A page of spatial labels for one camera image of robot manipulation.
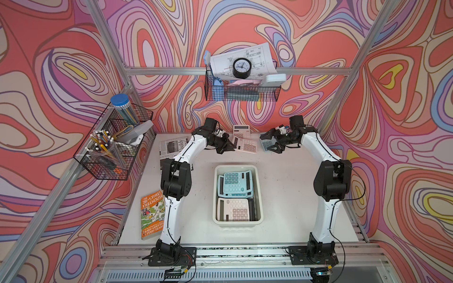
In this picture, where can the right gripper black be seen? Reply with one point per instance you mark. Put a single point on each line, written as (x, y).
(279, 147)

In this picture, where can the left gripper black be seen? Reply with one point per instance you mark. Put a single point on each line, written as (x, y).
(225, 145)

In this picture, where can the pink calculator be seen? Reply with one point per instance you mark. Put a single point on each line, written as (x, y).
(233, 210)
(242, 131)
(245, 145)

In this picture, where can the light blue calculator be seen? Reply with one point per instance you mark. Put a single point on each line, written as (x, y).
(238, 185)
(220, 185)
(266, 143)

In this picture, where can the black calculator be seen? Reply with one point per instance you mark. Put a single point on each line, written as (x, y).
(252, 210)

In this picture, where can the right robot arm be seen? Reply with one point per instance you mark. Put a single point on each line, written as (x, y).
(331, 185)

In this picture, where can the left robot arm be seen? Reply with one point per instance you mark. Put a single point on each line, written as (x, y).
(176, 181)

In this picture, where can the pink calculator back top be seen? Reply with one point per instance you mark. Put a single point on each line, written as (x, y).
(242, 131)

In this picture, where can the white plastic storage box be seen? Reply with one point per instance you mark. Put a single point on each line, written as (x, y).
(221, 170)

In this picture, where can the white rounded device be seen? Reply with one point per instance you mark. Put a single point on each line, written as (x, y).
(274, 80)

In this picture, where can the black round clock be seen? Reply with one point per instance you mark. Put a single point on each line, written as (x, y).
(241, 68)

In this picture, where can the white paper drawing sheet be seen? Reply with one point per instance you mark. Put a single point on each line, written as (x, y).
(253, 63)

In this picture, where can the white stapler in basket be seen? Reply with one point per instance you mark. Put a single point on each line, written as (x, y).
(135, 135)

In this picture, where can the orange paperback book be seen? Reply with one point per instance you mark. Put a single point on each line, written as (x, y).
(152, 214)

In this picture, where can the blue lid pencil jar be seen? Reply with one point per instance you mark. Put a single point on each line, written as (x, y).
(124, 108)

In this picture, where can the clear cup of pencils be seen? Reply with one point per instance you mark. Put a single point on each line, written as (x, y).
(103, 148)

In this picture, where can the black wire basket back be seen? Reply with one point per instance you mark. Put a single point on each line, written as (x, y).
(220, 90)

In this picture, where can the black wire basket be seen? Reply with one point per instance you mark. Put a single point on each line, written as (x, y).
(112, 122)
(220, 90)

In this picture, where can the black wire basket left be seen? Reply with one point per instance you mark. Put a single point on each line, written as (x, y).
(112, 122)

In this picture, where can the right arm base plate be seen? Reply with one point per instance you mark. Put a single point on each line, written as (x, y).
(307, 255)

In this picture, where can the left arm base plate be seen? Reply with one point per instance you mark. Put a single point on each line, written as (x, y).
(184, 256)

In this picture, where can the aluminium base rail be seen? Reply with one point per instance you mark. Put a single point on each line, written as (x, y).
(359, 262)

